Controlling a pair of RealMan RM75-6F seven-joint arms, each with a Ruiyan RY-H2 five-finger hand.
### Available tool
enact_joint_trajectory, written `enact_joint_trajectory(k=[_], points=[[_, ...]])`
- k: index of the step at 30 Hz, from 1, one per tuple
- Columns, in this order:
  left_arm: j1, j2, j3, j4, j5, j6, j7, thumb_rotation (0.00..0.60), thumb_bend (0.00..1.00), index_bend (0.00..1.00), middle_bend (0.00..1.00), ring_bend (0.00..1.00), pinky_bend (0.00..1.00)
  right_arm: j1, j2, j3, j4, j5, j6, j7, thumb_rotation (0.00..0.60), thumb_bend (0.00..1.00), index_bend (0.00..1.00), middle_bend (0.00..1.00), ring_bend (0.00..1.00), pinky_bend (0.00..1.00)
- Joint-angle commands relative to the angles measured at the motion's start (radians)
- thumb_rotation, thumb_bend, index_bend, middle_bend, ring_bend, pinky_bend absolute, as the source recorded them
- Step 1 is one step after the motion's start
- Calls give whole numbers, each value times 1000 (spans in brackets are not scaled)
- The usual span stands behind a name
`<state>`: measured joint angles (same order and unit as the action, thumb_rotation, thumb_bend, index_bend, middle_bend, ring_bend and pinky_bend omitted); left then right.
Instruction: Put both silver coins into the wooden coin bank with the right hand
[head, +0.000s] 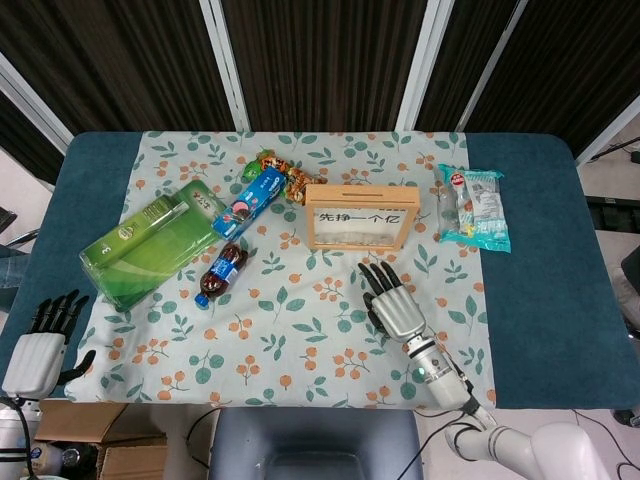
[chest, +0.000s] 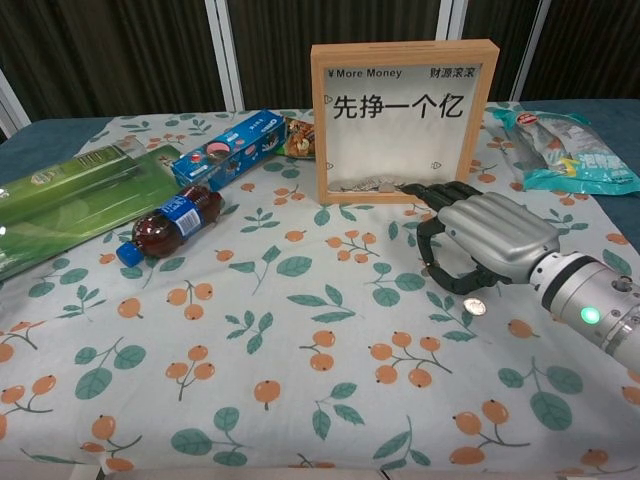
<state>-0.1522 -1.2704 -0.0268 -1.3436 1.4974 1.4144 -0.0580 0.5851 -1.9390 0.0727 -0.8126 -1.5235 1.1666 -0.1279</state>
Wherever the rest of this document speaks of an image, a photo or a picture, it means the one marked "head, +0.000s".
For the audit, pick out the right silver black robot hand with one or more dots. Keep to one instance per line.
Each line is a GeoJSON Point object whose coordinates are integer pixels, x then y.
{"type": "Point", "coordinates": [400, 312]}

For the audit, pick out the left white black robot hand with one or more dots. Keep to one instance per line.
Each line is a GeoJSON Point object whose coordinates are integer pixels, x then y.
{"type": "Point", "coordinates": [35, 365]}

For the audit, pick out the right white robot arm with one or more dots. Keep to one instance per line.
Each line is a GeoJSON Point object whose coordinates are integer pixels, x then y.
{"type": "Point", "coordinates": [440, 375]}

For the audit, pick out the open cardboard box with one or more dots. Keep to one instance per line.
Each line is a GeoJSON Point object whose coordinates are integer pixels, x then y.
{"type": "Point", "coordinates": [75, 420]}

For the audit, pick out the blue denim trouser leg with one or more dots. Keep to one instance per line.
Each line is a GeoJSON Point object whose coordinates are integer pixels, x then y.
{"type": "Point", "coordinates": [12, 270]}

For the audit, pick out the floral leaf print tablecloth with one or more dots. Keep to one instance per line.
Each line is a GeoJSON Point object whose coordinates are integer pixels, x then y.
{"type": "Point", "coordinates": [280, 325]}

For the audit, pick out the teal chicken feet snack bag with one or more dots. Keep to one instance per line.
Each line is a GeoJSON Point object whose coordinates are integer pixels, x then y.
{"type": "Point", "coordinates": [475, 210]}

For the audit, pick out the teal table cover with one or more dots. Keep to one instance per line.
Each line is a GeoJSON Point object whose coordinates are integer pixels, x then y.
{"type": "Point", "coordinates": [540, 300]}

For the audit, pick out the green toothpaste package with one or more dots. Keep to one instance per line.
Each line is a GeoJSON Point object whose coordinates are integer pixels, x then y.
{"type": "Point", "coordinates": [140, 250]}

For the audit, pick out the dark grey padded base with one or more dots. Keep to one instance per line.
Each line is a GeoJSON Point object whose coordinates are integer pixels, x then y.
{"type": "Point", "coordinates": [315, 445]}

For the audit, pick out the cola bottle with blue cap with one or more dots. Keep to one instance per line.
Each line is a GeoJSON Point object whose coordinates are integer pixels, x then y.
{"type": "Point", "coordinates": [220, 275]}

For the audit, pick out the blue Oreo cookie box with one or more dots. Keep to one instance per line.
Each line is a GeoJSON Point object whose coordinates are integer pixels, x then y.
{"type": "Point", "coordinates": [250, 200]}

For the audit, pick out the mixed nut snack bag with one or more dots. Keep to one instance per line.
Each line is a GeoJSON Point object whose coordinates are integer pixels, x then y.
{"type": "Point", "coordinates": [270, 162]}

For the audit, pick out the dark room divider panel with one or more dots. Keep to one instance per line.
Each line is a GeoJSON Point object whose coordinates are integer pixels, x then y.
{"type": "Point", "coordinates": [110, 60]}
{"type": "Point", "coordinates": [25, 135]}
{"type": "Point", "coordinates": [525, 65]}
{"type": "Point", "coordinates": [325, 60]}

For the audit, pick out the black floor equipment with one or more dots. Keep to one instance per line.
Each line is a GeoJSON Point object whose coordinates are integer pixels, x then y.
{"type": "Point", "coordinates": [612, 212]}

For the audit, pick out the wooden frame money box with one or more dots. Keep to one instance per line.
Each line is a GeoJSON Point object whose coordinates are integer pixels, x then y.
{"type": "Point", "coordinates": [360, 192]}

